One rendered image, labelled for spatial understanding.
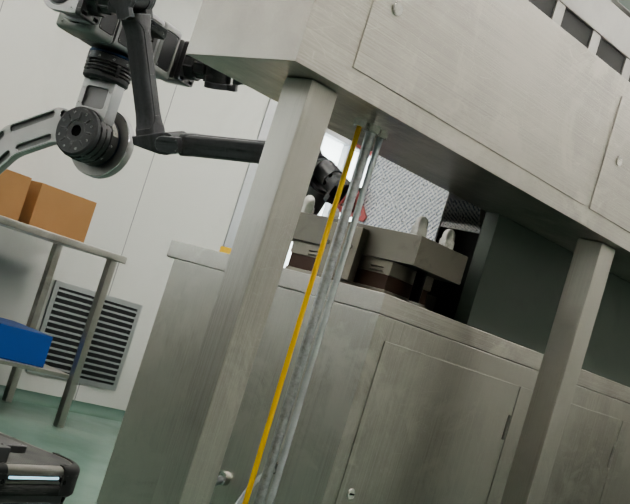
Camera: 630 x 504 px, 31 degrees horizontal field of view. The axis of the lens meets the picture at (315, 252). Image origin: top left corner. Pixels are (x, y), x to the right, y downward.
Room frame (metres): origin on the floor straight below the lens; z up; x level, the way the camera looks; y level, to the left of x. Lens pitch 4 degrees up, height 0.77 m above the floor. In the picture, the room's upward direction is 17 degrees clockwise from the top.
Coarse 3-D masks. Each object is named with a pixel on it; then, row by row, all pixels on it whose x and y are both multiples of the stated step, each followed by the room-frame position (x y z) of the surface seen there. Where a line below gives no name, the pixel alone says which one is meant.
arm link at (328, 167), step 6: (324, 162) 2.65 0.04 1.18; (330, 162) 2.65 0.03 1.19; (318, 168) 2.65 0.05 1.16; (324, 168) 2.64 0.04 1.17; (330, 168) 2.63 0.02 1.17; (336, 168) 2.64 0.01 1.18; (318, 174) 2.65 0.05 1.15; (324, 174) 2.63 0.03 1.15; (330, 174) 2.62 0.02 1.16; (312, 180) 2.68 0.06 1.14; (318, 180) 2.66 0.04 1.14; (324, 180) 2.63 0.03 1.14; (318, 186) 2.67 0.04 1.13; (324, 192) 2.67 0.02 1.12
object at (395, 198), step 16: (384, 176) 2.54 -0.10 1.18; (400, 176) 2.51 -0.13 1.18; (416, 176) 2.47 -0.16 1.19; (368, 192) 2.56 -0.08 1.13; (384, 192) 2.53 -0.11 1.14; (400, 192) 2.50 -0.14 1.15; (416, 192) 2.47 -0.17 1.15; (432, 192) 2.43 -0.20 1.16; (448, 192) 2.41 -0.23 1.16; (368, 208) 2.55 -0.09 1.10; (384, 208) 2.52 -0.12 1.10; (400, 208) 2.49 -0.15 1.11; (416, 208) 2.46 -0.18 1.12; (432, 208) 2.43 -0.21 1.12; (368, 224) 2.54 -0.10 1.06; (384, 224) 2.51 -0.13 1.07; (400, 224) 2.48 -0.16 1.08; (432, 224) 2.42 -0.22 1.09; (432, 240) 2.41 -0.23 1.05
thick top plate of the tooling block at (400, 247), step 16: (304, 224) 2.40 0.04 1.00; (320, 224) 2.37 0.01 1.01; (304, 240) 2.39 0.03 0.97; (320, 240) 2.36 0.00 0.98; (368, 240) 2.27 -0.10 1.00; (384, 240) 2.24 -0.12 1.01; (400, 240) 2.21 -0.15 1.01; (416, 240) 2.18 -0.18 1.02; (384, 256) 2.23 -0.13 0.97; (400, 256) 2.20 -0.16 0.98; (416, 256) 2.18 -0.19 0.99; (432, 256) 2.21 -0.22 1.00; (448, 256) 2.24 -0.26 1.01; (464, 256) 2.28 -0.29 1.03; (432, 272) 2.22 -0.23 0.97; (448, 272) 2.26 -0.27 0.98
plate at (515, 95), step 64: (256, 0) 1.65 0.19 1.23; (320, 0) 1.58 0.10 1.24; (384, 0) 1.66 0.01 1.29; (448, 0) 1.76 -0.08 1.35; (512, 0) 1.87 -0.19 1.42; (256, 64) 1.66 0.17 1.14; (320, 64) 1.60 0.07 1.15; (384, 64) 1.69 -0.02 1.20; (448, 64) 1.79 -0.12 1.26; (512, 64) 1.90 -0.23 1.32; (576, 64) 2.03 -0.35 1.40; (384, 128) 1.84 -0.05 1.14; (448, 128) 1.83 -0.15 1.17; (512, 128) 1.94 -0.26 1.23; (576, 128) 2.08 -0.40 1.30; (512, 192) 2.05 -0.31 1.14; (576, 192) 2.12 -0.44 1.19
